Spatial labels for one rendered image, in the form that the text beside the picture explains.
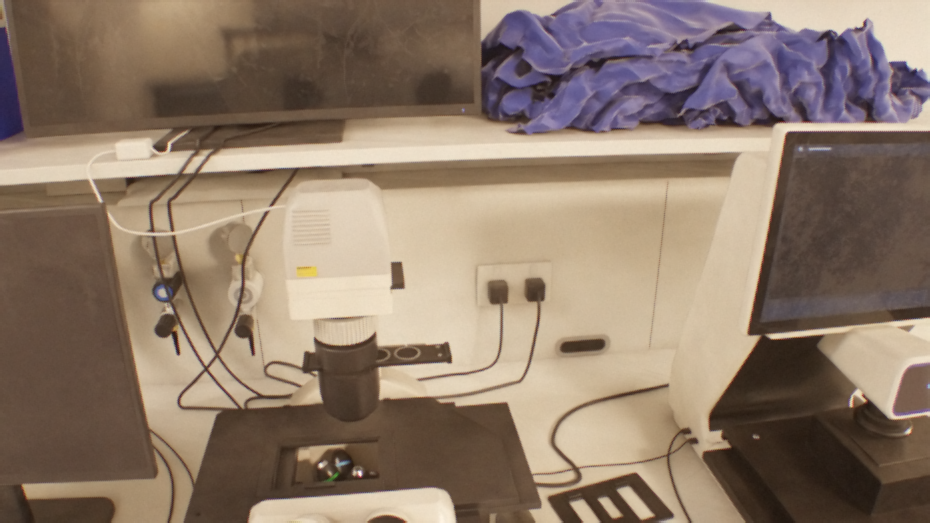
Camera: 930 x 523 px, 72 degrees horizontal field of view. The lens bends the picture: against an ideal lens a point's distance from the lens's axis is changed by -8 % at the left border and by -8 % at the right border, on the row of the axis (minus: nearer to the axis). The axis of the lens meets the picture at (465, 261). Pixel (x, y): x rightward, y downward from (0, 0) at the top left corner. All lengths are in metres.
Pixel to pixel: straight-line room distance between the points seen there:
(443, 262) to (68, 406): 0.71
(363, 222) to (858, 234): 0.60
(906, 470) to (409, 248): 0.88
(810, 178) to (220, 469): 0.77
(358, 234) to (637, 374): 0.87
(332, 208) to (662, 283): 0.91
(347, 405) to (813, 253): 0.58
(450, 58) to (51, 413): 0.73
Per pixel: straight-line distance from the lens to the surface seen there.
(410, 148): 0.99
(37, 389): 0.92
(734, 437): 1.11
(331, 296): 0.69
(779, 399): 1.22
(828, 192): 0.89
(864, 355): 1.01
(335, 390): 0.75
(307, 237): 0.67
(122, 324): 0.84
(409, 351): 0.77
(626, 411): 1.31
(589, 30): 1.18
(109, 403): 0.89
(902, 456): 1.06
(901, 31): 1.76
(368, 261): 0.68
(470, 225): 1.29
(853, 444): 1.06
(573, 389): 1.35
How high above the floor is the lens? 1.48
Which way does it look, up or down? 23 degrees down
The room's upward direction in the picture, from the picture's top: straight up
